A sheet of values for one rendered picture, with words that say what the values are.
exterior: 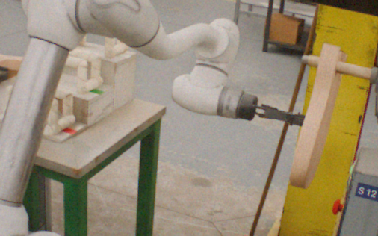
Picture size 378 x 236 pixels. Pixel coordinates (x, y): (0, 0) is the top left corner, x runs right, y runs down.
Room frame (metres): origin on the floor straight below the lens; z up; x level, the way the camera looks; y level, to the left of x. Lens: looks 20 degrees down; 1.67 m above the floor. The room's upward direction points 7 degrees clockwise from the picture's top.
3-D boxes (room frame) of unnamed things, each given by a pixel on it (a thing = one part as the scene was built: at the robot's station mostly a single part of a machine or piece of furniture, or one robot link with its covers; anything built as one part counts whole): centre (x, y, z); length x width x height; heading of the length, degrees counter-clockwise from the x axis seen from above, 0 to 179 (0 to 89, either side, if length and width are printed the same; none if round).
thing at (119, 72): (1.89, 0.41, 1.02); 0.27 x 0.15 x 0.17; 72
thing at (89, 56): (1.78, 0.45, 1.12); 0.20 x 0.03 x 0.03; 71
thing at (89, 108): (1.74, 0.46, 0.98); 0.27 x 0.16 x 0.09; 72
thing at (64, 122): (1.56, 0.43, 0.96); 0.11 x 0.03 x 0.03; 162
